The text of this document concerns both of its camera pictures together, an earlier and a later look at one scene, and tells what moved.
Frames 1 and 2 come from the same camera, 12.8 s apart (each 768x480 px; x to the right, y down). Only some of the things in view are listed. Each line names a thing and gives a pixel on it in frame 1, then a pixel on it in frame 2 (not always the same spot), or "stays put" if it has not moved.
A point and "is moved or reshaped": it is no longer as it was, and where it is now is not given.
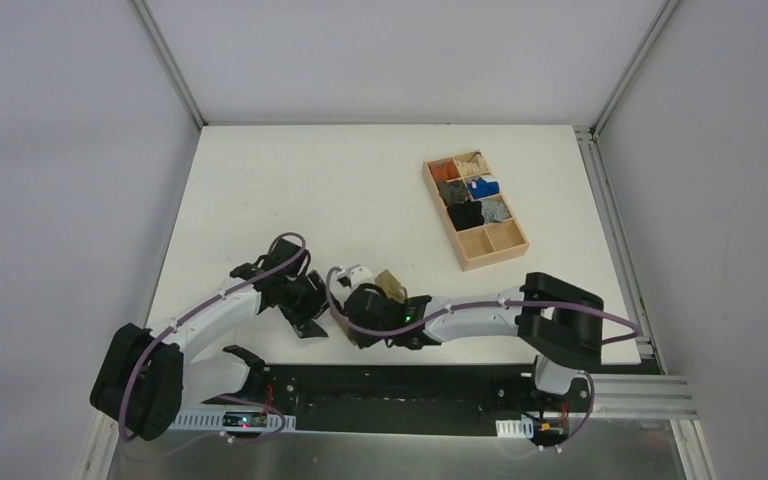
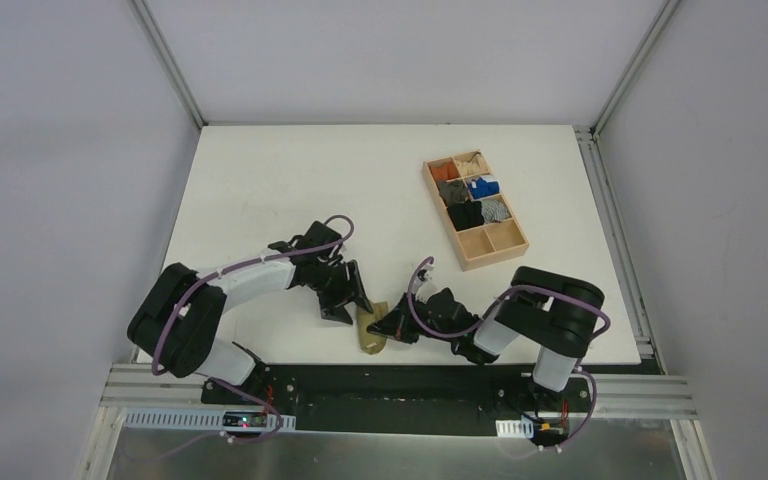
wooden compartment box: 479,214 stays put
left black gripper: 302,312 to 342,289
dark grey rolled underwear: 453,191 stays put
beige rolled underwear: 475,166 stays put
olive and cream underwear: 391,287 is moved or reshaped
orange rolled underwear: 445,171 stays put
